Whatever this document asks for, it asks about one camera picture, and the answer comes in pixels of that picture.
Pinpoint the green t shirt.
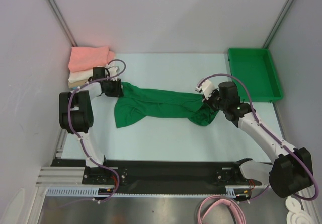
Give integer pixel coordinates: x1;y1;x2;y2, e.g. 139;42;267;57
114;82;218;128

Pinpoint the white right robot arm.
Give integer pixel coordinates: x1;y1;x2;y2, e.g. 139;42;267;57
197;80;313;198

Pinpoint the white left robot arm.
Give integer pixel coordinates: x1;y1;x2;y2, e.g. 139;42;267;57
59;66;124;184

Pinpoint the white folded t shirt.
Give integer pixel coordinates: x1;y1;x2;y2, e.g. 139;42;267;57
68;69;93;83

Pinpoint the tan folded t shirt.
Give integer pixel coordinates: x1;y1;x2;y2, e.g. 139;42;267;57
68;80;88;89

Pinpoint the pink folded t shirt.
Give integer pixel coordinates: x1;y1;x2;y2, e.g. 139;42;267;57
68;46;115;72

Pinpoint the green plastic tray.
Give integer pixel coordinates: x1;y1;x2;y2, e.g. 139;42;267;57
228;48;283;103

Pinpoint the white plastic disc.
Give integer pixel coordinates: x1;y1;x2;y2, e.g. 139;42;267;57
285;196;302;213

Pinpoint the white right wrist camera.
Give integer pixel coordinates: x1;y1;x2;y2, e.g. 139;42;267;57
195;79;216;100

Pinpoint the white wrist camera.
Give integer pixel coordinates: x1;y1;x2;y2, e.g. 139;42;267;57
105;66;119;81
195;79;216;100

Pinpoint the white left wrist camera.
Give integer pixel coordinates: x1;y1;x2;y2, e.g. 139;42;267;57
105;66;119;81

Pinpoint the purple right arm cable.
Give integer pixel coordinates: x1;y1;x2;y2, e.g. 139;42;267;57
197;73;317;201

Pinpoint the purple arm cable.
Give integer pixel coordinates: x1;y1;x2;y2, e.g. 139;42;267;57
67;59;126;204
197;73;317;201

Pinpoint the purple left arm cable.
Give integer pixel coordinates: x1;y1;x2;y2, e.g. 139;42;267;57
67;59;126;204

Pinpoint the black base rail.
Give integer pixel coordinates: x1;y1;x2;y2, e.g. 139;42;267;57
51;159;261;194

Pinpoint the white slotted cable duct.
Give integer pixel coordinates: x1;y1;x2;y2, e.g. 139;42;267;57
46;187;250;199

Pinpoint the pink coiled cable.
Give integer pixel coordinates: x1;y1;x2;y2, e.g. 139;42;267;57
197;195;247;224

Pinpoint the aluminium extrusion rail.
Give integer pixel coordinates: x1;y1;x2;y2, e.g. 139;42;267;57
36;167;85;187

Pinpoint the left aluminium frame post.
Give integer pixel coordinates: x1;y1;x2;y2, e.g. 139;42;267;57
46;0;77;47

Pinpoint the aluminium frame post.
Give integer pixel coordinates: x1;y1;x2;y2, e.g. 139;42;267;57
262;0;296;49
46;0;77;47

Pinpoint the right aluminium frame post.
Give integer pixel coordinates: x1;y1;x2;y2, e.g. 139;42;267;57
262;0;296;49

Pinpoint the white plastic ring part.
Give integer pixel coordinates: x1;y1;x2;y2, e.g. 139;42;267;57
286;210;314;224

